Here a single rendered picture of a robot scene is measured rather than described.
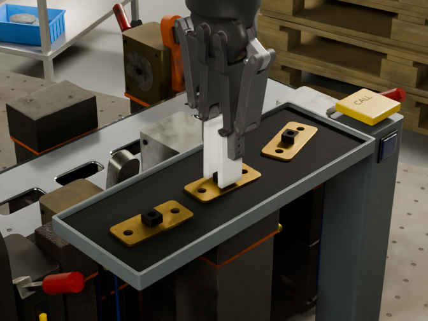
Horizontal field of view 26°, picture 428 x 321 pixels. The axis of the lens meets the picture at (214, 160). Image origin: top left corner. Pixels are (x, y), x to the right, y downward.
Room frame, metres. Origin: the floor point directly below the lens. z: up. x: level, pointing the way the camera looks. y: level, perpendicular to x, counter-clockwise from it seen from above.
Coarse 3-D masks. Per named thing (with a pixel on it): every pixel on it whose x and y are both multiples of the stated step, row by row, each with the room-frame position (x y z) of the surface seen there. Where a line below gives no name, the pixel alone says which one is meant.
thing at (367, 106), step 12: (348, 96) 1.06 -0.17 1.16; (360, 96) 1.06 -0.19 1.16; (372, 96) 1.06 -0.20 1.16; (336, 108) 1.04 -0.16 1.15; (348, 108) 1.03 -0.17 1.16; (360, 108) 1.03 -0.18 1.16; (372, 108) 1.03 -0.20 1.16; (384, 108) 1.03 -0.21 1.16; (396, 108) 1.04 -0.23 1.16; (360, 120) 1.02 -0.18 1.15; (372, 120) 1.01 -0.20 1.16
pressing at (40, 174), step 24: (120, 120) 1.29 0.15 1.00; (144, 120) 1.29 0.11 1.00; (72, 144) 1.22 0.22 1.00; (96, 144) 1.22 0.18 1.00; (120, 144) 1.22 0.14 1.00; (24, 168) 1.15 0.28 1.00; (48, 168) 1.15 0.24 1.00; (72, 168) 1.15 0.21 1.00; (0, 192) 1.08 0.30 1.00; (24, 192) 1.08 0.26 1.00; (48, 192) 1.08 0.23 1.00; (0, 216) 1.02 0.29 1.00; (24, 216) 1.02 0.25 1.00
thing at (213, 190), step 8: (248, 168) 0.88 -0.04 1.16; (216, 176) 0.85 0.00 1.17; (248, 176) 0.87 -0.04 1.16; (256, 176) 0.87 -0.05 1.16; (192, 184) 0.85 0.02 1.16; (200, 184) 0.85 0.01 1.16; (208, 184) 0.85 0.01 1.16; (216, 184) 0.85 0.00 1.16; (232, 184) 0.85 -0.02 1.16; (240, 184) 0.85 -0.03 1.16; (192, 192) 0.83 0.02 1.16; (208, 192) 0.83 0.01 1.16; (216, 192) 0.83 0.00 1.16; (224, 192) 0.83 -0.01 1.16; (200, 200) 0.82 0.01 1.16; (208, 200) 0.82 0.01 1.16
